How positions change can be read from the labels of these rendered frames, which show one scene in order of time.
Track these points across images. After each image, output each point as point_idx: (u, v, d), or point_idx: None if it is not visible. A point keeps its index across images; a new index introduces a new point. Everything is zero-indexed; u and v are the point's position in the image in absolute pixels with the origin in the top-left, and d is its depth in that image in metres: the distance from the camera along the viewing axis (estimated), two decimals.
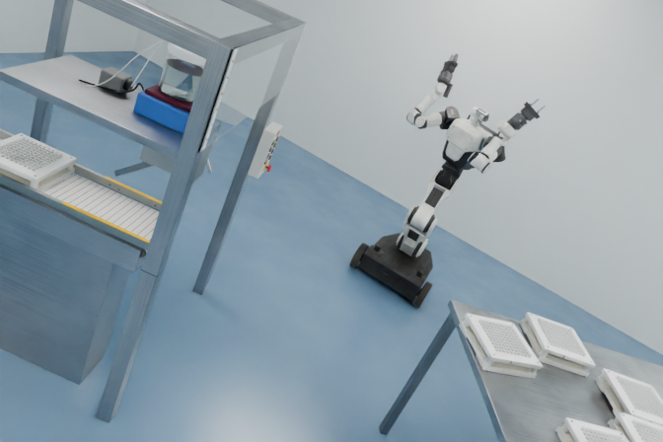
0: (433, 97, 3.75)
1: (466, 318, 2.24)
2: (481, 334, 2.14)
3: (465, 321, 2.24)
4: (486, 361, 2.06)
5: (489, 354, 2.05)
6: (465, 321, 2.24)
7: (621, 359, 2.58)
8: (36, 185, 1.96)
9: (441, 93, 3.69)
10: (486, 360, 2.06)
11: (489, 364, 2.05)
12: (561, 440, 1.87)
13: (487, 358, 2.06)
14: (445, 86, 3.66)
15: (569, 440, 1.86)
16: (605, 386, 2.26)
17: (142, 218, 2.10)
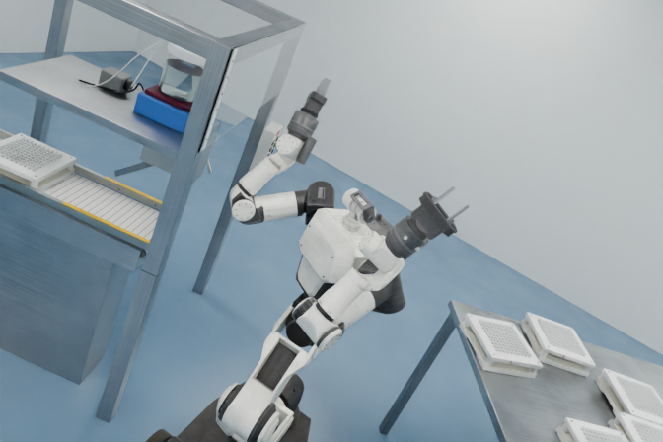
0: (280, 162, 1.87)
1: (466, 318, 2.24)
2: (481, 334, 2.14)
3: (465, 321, 2.24)
4: (486, 361, 2.06)
5: (489, 354, 2.05)
6: (465, 321, 2.24)
7: (621, 359, 2.58)
8: (36, 185, 1.96)
9: (289, 155, 1.81)
10: (486, 360, 2.06)
11: (489, 364, 2.05)
12: (561, 440, 1.87)
13: (487, 358, 2.06)
14: (294, 142, 1.78)
15: (569, 440, 1.86)
16: (605, 386, 2.26)
17: (142, 218, 2.10)
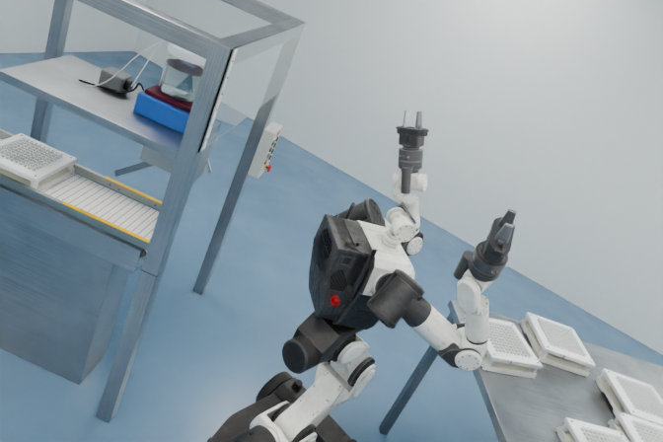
0: None
1: (466, 318, 2.24)
2: None
3: (465, 321, 2.24)
4: (486, 361, 2.06)
5: (489, 354, 2.05)
6: (465, 321, 2.24)
7: (621, 359, 2.58)
8: (36, 185, 1.96)
9: None
10: (486, 360, 2.06)
11: (489, 364, 2.05)
12: (561, 440, 1.87)
13: (487, 358, 2.06)
14: None
15: (569, 440, 1.86)
16: (605, 386, 2.26)
17: (142, 218, 2.10)
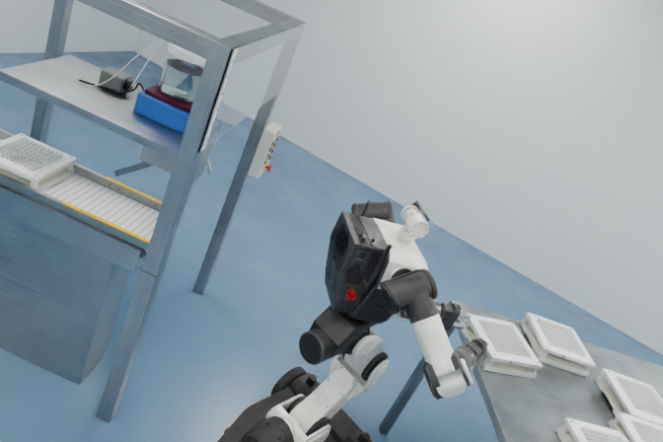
0: None
1: (466, 318, 2.24)
2: (481, 334, 2.14)
3: (465, 321, 2.24)
4: (486, 361, 2.06)
5: (489, 354, 2.05)
6: (465, 321, 2.24)
7: (621, 359, 2.58)
8: (36, 185, 1.96)
9: None
10: (486, 360, 2.06)
11: (489, 364, 2.05)
12: (561, 440, 1.87)
13: (487, 358, 2.06)
14: None
15: (569, 440, 1.86)
16: (605, 386, 2.26)
17: (142, 218, 2.10)
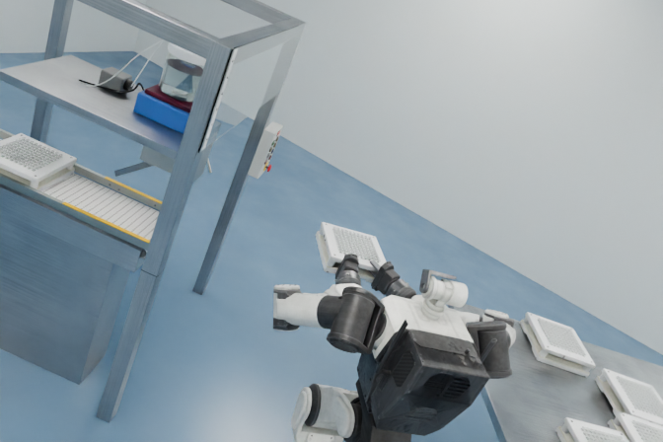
0: None
1: (331, 260, 1.99)
2: (361, 261, 2.02)
3: (331, 263, 1.99)
4: None
5: None
6: (331, 263, 1.99)
7: (621, 359, 2.58)
8: (36, 185, 1.96)
9: None
10: None
11: None
12: (561, 440, 1.87)
13: None
14: None
15: (569, 440, 1.86)
16: (605, 386, 2.26)
17: (142, 218, 2.10)
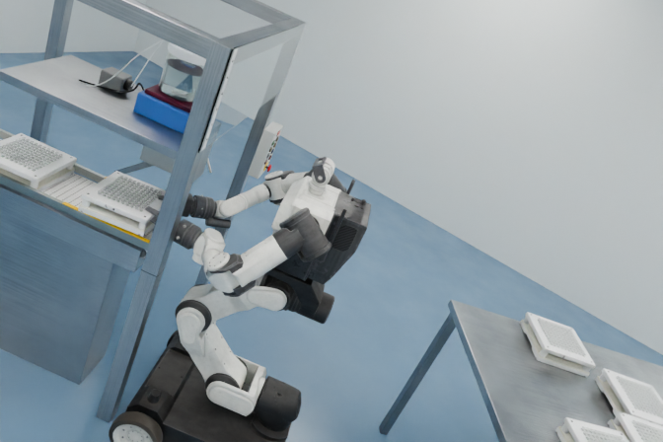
0: None
1: (146, 223, 1.91)
2: (159, 204, 2.01)
3: (146, 225, 1.92)
4: None
5: None
6: (146, 225, 1.92)
7: (621, 359, 2.58)
8: (36, 185, 1.96)
9: None
10: None
11: None
12: (561, 440, 1.87)
13: None
14: None
15: (569, 440, 1.86)
16: (605, 386, 2.26)
17: None
